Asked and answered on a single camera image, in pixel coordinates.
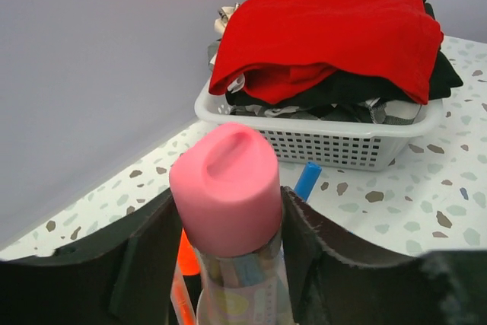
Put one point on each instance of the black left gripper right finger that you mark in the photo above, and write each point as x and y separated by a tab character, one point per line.
337	277

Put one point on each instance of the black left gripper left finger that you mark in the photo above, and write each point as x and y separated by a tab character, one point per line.
120	274

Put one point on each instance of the orange gel pen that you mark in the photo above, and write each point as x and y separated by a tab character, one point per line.
180	299

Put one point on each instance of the white pen blue cap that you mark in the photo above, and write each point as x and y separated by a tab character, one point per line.
307	180

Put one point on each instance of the pink capped crayon tube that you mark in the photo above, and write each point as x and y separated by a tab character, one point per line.
228	195

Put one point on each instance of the orange capped marker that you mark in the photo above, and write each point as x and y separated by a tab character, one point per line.
186	258

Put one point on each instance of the white perforated plastic basket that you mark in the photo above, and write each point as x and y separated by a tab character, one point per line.
344	145

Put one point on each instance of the black garment in basket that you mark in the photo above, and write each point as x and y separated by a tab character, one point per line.
380	89

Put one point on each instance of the red cloth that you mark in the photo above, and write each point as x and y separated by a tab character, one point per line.
327	39

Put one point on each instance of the beige item behind basket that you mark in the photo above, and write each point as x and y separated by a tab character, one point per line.
224	15

